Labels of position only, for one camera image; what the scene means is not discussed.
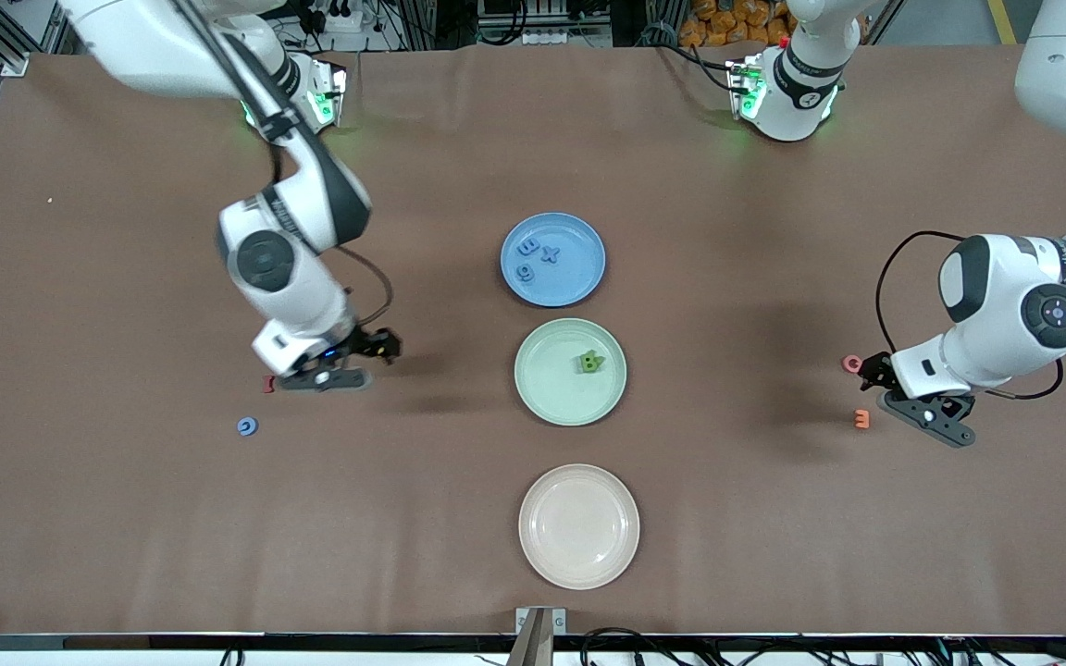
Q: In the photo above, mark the green letter B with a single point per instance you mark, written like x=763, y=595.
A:
x=589, y=364

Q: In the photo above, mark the blue letter x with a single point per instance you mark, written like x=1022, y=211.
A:
x=550, y=253

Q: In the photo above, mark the metal camera pole bracket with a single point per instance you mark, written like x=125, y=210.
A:
x=540, y=647

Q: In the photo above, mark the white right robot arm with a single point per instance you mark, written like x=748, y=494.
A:
x=144, y=46

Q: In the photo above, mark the aluminium frame profile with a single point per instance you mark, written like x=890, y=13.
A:
x=13, y=63

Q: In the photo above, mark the white power strip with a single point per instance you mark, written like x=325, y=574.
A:
x=570, y=39

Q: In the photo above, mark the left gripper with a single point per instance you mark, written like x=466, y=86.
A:
x=878, y=369

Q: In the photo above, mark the green plate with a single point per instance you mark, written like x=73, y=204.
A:
x=551, y=388

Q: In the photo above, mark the blue round letter G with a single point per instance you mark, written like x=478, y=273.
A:
x=241, y=426

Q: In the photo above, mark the orange letter E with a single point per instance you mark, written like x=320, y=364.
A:
x=861, y=419

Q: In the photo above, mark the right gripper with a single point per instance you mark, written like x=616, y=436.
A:
x=376, y=343

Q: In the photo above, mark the blue plate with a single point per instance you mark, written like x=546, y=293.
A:
x=579, y=282

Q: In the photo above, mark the bag of orange fruits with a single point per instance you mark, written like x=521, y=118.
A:
x=718, y=23

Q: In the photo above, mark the pink beige plate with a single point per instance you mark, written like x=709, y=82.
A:
x=579, y=527

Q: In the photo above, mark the pink letter G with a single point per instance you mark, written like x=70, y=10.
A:
x=849, y=364

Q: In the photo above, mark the brown table cover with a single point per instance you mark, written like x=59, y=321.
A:
x=126, y=536

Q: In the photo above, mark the base connector box green light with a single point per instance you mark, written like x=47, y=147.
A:
x=329, y=92
x=744, y=88

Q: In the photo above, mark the blue letter E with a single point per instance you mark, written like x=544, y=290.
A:
x=527, y=247

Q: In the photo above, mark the power strip with black plugs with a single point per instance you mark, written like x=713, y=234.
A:
x=343, y=18

